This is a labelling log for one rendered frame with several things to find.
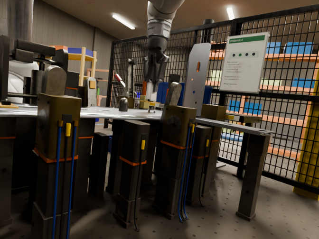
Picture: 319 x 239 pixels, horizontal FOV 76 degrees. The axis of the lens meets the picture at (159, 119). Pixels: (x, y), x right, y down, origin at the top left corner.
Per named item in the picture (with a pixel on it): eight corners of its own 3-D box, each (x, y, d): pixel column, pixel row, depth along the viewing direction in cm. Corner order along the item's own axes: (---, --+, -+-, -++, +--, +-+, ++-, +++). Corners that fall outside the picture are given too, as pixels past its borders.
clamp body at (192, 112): (177, 226, 60) (194, 109, 56) (150, 208, 68) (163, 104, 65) (190, 219, 65) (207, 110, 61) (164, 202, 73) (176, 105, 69)
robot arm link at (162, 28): (159, 17, 72) (157, 34, 73) (176, 26, 79) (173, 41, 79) (143, 22, 79) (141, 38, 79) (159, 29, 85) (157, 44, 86)
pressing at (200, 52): (200, 116, 96) (211, 41, 93) (181, 112, 104) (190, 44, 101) (200, 116, 97) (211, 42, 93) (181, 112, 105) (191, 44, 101)
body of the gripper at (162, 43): (143, 37, 80) (140, 61, 81) (158, 34, 74) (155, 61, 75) (156, 42, 85) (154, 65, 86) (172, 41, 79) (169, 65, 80)
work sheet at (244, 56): (258, 93, 105) (269, 31, 101) (218, 90, 120) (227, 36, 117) (259, 94, 106) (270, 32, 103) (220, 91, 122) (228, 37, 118)
